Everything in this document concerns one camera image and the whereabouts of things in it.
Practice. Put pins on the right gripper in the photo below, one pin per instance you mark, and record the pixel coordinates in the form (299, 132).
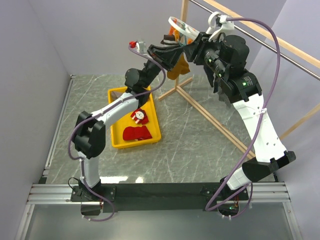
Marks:
(198, 48)

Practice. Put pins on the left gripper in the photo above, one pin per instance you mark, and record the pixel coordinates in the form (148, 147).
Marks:
(166, 57)

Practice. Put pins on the mustard yellow sock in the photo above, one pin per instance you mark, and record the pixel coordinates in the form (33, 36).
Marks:
(181, 68)
(169, 40)

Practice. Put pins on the white round clip hanger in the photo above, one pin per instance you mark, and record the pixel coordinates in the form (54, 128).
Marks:
(185, 34)

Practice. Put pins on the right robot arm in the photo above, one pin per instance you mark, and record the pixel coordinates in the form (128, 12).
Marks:
(224, 60)

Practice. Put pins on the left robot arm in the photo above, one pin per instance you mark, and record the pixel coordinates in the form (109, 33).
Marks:
(89, 134)

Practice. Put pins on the navy blue hanging sock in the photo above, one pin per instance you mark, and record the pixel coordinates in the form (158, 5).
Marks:
(216, 83)

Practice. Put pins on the grey sock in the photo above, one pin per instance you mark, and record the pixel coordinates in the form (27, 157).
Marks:
(115, 94)

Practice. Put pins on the red white patterned sock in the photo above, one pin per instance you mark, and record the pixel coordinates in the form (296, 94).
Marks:
(139, 116)

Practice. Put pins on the yellow plastic tray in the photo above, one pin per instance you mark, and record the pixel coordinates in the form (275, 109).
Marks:
(116, 130)

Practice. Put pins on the black base bar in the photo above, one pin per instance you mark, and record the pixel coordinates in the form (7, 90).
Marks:
(115, 197)

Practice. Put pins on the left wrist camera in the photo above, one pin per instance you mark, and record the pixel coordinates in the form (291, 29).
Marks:
(138, 47)

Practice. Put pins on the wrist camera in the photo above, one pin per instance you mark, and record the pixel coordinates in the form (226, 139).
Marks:
(218, 24)
(138, 47)

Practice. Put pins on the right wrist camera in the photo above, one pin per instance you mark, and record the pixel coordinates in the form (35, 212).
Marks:
(218, 24)

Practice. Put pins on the wooden rack frame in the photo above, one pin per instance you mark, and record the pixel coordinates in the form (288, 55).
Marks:
(299, 53)

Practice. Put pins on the aluminium rail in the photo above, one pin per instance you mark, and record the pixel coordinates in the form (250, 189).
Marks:
(29, 208)

